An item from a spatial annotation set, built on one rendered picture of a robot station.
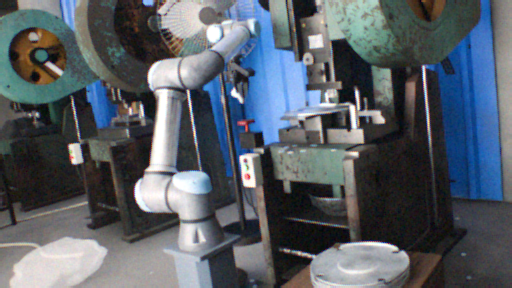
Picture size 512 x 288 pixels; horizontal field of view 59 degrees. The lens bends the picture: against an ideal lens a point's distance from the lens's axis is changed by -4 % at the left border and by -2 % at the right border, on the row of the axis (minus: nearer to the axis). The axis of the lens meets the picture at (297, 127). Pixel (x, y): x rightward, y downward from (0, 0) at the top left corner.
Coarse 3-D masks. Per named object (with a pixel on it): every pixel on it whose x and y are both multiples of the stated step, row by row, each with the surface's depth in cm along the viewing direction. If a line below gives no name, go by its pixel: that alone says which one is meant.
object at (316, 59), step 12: (312, 24) 194; (312, 36) 195; (324, 36) 191; (312, 48) 196; (324, 48) 193; (312, 60) 196; (324, 60) 194; (336, 60) 193; (348, 60) 200; (312, 72) 195; (324, 72) 191; (336, 72) 193; (348, 72) 200
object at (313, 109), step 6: (300, 108) 208; (306, 108) 207; (312, 108) 197; (318, 108) 195; (324, 108) 192; (330, 108) 192; (336, 108) 192; (342, 108) 184; (288, 114) 188; (294, 114) 190; (300, 114) 183; (306, 114) 182; (312, 114) 181
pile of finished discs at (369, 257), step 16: (320, 256) 144; (336, 256) 143; (352, 256) 140; (368, 256) 139; (384, 256) 138; (400, 256) 137; (320, 272) 133; (336, 272) 132; (352, 272) 130; (368, 272) 129; (384, 272) 128; (400, 272) 127
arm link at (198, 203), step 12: (180, 180) 144; (192, 180) 144; (204, 180) 146; (168, 192) 146; (180, 192) 144; (192, 192) 143; (204, 192) 145; (168, 204) 147; (180, 204) 145; (192, 204) 144; (204, 204) 145; (180, 216) 147; (192, 216) 144; (204, 216) 146
